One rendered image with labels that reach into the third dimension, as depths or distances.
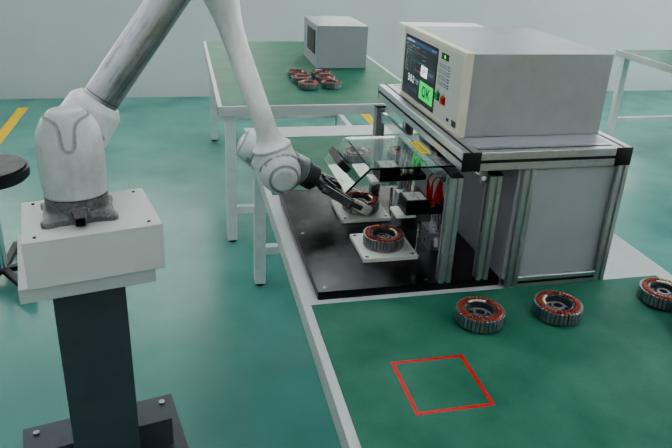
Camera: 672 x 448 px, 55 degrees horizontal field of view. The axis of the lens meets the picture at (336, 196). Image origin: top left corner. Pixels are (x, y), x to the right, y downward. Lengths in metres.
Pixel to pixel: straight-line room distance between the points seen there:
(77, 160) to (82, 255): 0.23
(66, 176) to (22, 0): 4.76
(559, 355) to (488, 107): 0.59
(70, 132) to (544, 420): 1.23
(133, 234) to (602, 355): 1.12
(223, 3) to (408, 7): 4.98
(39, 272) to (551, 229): 1.24
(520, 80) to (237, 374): 1.54
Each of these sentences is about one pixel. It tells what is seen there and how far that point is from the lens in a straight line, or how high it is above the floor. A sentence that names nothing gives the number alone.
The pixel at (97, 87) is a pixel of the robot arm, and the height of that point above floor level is 1.14.
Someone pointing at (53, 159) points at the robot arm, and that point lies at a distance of 1.71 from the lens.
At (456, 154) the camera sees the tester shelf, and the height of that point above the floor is 1.10.
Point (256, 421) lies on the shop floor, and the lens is 2.36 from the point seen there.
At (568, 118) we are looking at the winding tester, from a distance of 1.73.
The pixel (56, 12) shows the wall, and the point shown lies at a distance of 6.36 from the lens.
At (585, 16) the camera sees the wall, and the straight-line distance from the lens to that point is 7.52.
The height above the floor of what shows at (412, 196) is 0.92.
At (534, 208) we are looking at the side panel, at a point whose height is 0.96.
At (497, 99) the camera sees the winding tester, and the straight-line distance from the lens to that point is 1.62.
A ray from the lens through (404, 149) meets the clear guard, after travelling 1.64.
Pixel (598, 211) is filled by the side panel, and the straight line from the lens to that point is 1.76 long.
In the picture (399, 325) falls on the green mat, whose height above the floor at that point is 0.75.
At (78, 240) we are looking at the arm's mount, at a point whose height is 0.86.
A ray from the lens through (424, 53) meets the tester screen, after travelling 1.81.
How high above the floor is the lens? 1.58
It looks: 23 degrees down
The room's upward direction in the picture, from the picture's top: 3 degrees clockwise
